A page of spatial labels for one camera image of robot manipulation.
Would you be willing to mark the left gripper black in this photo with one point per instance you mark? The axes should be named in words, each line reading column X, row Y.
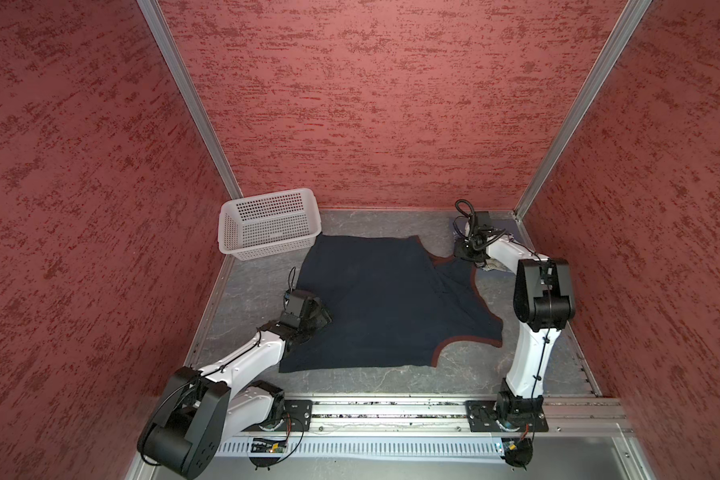
column 322, row 317

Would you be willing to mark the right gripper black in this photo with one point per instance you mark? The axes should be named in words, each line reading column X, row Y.
column 460, row 252

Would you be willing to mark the dark navy tank top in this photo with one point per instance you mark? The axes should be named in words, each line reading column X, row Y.
column 392, row 303

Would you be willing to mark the grey blue tank top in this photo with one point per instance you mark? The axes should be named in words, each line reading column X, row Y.
column 495, row 265

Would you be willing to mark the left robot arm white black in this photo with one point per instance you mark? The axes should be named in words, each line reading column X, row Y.
column 200, row 409

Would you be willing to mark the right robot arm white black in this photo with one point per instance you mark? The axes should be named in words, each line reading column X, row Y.
column 543, row 303

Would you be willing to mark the white plastic laundry basket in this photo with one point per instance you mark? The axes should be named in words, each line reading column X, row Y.
column 264, row 225

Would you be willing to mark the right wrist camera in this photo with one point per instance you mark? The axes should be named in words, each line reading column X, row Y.
column 473, row 224

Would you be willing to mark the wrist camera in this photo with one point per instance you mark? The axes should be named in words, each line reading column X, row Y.
column 299, row 305
column 473, row 224

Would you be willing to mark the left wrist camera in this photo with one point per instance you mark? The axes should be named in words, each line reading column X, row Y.
column 299, row 305

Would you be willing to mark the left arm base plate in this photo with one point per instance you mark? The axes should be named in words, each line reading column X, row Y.
column 291, row 413

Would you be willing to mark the aluminium front rail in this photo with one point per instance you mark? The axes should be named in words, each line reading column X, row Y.
column 441, row 415

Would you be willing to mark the left connector board with wires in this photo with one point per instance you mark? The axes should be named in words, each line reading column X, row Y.
column 268, row 446

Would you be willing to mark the connector board with wires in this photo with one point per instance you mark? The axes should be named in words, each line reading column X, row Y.
column 518, row 452
column 268, row 446

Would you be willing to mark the perforated cable duct strip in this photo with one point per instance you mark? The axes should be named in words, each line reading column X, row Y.
column 460, row 449

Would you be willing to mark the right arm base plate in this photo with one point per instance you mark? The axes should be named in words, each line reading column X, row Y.
column 480, row 416

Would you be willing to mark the right connector board with wires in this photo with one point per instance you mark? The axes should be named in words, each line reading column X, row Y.
column 518, row 452

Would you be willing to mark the right corner aluminium post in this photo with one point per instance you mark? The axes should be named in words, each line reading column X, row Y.
column 622, row 31

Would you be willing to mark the corner aluminium post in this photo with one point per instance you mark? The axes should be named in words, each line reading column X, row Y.
column 166, row 43
column 622, row 31

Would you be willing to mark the left corner aluminium post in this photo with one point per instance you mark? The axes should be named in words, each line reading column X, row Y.
column 166, row 43

